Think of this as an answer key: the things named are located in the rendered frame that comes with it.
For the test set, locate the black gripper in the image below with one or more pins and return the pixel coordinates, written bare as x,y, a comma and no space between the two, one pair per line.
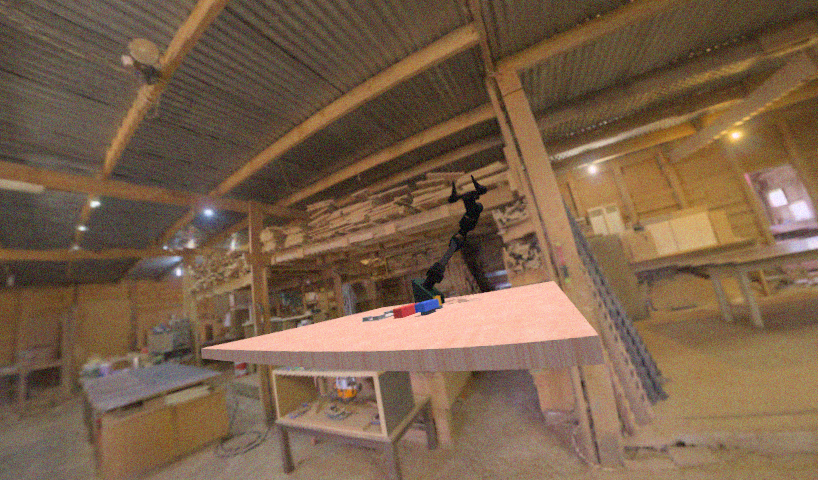
468,199

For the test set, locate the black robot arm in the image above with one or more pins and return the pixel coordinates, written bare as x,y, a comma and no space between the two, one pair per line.
435,272

